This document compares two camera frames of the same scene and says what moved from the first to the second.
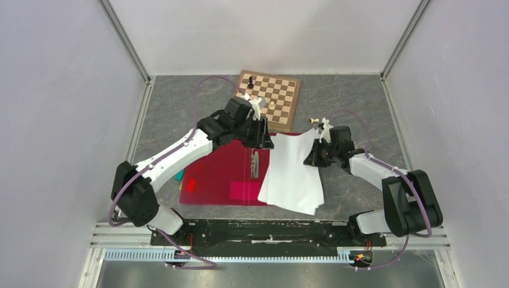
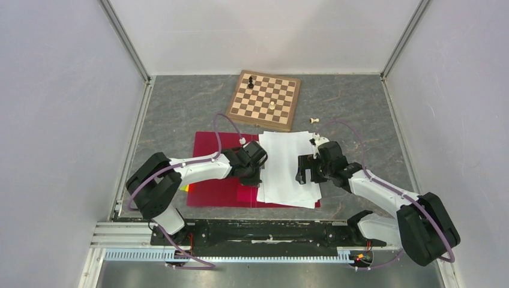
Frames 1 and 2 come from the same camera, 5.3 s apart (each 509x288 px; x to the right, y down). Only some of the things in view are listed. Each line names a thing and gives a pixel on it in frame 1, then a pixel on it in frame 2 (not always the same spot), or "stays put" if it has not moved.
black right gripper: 313,158 → 305,162
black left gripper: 262,139 → 254,181
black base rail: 240,237 stays put
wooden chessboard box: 280,93 stays put
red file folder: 231,174 stays put
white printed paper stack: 290,183 stays put
